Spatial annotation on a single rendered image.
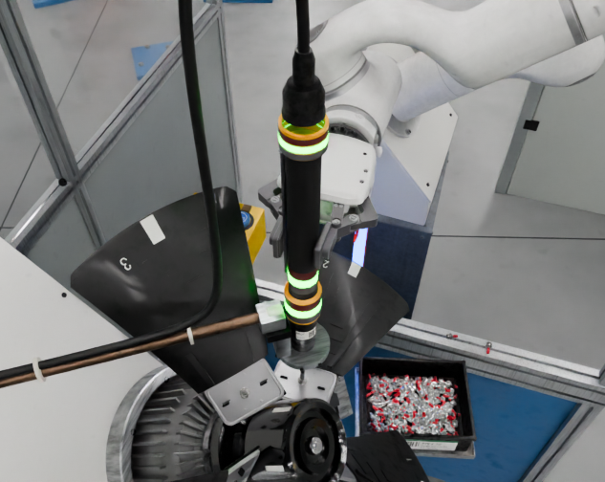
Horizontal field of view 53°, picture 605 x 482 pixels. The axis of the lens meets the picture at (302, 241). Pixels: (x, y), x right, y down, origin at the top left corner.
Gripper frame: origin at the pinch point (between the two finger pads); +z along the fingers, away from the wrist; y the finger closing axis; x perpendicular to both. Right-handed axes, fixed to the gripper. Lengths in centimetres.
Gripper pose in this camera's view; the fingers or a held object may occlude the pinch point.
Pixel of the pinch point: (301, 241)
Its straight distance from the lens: 63.8
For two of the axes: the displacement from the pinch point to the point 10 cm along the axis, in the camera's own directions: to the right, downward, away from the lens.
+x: 0.0, -6.6, -7.5
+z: -3.1, 7.2, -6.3
